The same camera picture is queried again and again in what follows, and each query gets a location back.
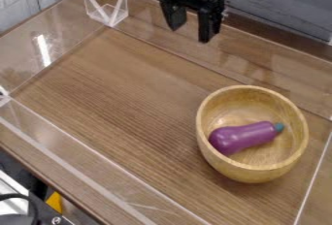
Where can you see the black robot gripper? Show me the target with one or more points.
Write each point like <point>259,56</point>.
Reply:
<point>209,17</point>

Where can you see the clear acrylic tray wall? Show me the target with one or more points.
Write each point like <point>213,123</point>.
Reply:
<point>113,195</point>

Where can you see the clear acrylic corner bracket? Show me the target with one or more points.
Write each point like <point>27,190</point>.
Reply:
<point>107,14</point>

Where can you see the light wooden bowl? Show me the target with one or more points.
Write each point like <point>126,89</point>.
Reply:
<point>236,106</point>

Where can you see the purple toy eggplant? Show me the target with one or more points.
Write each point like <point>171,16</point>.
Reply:
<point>234,138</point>

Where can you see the yellow sticker tag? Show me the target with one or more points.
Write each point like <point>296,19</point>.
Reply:
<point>55,202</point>

